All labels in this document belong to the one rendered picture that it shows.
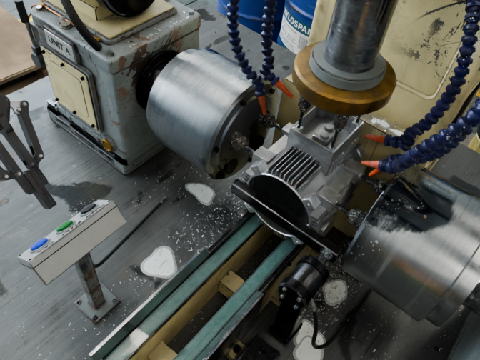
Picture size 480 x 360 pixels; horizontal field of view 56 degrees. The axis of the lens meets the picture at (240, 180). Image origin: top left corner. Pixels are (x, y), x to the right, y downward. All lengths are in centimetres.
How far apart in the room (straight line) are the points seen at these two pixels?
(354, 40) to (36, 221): 84
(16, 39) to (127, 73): 206
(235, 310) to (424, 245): 36
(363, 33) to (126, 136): 64
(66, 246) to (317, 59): 52
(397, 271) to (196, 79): 53
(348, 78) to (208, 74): 32
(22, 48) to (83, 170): 178
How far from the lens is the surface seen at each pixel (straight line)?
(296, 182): 86
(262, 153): 92
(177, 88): 96
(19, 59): 290
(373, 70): 80
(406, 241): 80
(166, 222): 114
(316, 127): 94
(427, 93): 101
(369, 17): 73
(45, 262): 80
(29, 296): 110
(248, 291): 91
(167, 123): 98
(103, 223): 82
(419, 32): 97
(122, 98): 107
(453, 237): 80
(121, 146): 118
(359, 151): 96
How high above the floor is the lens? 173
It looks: 49 degrees down
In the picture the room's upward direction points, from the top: 7 degrees clockwise
